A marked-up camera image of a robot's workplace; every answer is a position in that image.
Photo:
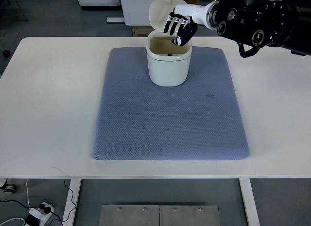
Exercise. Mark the cardboard box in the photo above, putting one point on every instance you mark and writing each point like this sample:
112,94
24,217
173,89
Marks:
141,31

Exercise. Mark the white power strip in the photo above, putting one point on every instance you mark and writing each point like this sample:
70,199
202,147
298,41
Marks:
43,212

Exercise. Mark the white trash bin open lid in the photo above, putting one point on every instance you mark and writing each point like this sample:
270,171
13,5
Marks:
168,64

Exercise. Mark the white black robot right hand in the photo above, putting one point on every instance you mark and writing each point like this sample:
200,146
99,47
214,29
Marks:
184,20

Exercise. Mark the white cabinet base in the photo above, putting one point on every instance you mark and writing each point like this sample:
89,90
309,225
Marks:
135,13

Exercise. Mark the blue textured mat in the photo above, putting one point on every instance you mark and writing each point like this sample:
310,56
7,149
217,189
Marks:
197,120

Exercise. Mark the metal floor plate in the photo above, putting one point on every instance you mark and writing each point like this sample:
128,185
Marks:
159,215

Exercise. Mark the grey caster wheel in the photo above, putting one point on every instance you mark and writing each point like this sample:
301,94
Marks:
8,188

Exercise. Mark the white right table leg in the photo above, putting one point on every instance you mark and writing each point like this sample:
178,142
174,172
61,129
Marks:
249,202

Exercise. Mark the black caster wheel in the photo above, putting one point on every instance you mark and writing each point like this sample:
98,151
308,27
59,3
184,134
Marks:
6,53

